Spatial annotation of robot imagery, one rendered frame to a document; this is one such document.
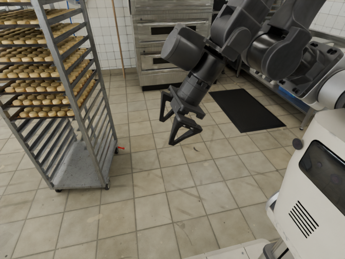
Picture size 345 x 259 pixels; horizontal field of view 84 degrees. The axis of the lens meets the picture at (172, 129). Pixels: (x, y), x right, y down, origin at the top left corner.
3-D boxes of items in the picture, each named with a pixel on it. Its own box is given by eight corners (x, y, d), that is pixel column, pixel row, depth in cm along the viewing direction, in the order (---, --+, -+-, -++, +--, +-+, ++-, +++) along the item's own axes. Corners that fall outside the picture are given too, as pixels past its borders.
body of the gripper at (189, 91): (177, 112, 38) (198, 80, 35) (165, 90, 46) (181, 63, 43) (202, 122, 42) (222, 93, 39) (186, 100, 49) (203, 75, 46)
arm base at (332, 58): (302, 99, 46) (346, 53, 40) (282, 87, 42) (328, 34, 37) (278, 84, 52) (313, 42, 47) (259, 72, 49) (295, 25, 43)
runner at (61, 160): (52, 182, 163) (51, 180, 161) (49, 182, 162) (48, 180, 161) (77, 134, 213) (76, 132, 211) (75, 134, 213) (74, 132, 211)
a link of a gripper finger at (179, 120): (160, 148, 40) (183, 112, 36) (153, 128, 46) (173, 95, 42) (185, 154, 44) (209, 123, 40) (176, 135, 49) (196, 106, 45)
